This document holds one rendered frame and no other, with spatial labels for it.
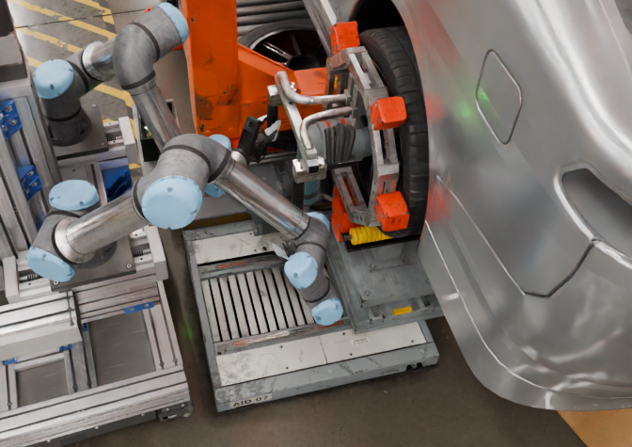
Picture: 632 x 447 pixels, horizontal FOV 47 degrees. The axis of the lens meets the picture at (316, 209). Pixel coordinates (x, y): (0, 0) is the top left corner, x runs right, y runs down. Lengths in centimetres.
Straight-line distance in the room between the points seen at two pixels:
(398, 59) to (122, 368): 135
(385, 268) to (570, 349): 127
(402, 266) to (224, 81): 95
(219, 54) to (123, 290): 87
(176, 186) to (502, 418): 168
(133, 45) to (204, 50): 60
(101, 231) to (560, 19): 106
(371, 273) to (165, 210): 134
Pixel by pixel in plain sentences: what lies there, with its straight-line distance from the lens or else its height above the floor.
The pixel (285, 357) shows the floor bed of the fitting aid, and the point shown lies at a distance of 271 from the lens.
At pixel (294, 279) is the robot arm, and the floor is 103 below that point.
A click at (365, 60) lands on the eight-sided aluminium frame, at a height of 112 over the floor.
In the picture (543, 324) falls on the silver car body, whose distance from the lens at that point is 161.
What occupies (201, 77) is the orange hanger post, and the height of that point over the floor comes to 82.
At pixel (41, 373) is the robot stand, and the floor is 21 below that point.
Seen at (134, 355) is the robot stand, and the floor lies 21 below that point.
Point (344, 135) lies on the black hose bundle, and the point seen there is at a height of 104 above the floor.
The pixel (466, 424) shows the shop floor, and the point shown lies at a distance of 276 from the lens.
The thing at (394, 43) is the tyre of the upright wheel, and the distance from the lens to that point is 216.
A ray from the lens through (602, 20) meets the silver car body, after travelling 144.
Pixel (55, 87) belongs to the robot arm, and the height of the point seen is 103.
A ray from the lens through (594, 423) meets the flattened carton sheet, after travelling 290.
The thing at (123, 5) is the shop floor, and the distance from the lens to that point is 450.
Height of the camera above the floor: 242
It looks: 48 degrees down
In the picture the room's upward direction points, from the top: 5 degrees clockwise
